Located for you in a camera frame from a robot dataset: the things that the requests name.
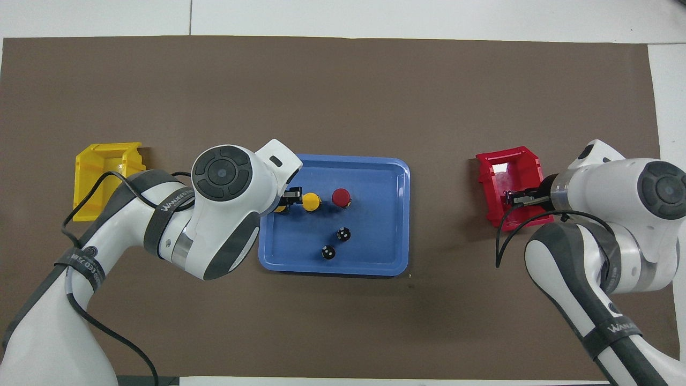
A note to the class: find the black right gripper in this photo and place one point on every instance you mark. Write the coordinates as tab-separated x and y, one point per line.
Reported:
542	195

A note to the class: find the black cylinder capacitor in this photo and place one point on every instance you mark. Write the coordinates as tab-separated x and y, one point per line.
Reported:
343	234
328	252

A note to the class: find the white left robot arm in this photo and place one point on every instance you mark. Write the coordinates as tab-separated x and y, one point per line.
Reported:
225	214

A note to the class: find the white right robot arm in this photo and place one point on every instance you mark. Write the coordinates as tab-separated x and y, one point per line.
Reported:
616	187

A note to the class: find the red plastic bin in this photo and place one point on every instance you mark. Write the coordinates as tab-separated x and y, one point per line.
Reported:
493	177

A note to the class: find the yellow plastic bin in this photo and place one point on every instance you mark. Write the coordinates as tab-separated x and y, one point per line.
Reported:
91	166

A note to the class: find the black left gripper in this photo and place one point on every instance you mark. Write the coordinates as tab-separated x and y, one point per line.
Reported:
284	196

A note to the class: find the yellow push button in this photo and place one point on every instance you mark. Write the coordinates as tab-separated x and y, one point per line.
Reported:
280	209
311	201

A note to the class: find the blue plastic tray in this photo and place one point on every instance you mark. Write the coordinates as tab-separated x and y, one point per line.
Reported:
375	252

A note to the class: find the brown paper mat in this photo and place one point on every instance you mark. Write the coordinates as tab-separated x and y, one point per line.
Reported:
343	96

